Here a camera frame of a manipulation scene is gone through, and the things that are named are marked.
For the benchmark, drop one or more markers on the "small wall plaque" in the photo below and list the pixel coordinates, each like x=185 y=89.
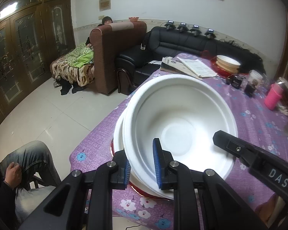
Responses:
x=104 y=5

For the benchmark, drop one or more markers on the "brown armchair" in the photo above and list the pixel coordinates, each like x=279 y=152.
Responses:
x=108 y=41

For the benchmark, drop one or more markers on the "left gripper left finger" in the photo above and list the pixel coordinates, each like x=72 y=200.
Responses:
x=83 y=199

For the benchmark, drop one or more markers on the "pink knitted sleeve bottle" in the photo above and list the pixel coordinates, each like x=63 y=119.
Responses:
x=275 y=94

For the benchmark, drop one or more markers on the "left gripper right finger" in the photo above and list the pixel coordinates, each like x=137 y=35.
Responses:
x=202 y=200

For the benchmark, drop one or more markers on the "patterned blanket bed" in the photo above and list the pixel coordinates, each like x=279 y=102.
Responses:
x=75 y=66

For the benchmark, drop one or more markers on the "wooden cabinet doors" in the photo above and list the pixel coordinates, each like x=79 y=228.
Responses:
x=33 y=33

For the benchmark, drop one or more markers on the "stack of papers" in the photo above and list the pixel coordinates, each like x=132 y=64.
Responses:
x=193 y=68

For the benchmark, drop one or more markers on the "white plastic cup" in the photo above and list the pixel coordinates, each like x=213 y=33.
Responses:
x=255 y=78

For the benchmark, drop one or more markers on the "dark glass ink bottle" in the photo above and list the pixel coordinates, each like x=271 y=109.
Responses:
x=234 y=80

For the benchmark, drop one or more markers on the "large red plastic plate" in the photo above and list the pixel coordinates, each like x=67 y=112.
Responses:
x=141 y=189

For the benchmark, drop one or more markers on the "seated person in jeans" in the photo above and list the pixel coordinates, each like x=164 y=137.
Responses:
x=27 y=176

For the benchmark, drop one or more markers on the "white work gloves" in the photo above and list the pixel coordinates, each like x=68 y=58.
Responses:
x=282 y=109

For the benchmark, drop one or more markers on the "beige bowl on red plate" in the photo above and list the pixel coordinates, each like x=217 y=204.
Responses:
x=225 y=66

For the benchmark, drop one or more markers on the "black leather sofa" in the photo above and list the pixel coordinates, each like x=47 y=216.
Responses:
x=134 y=65

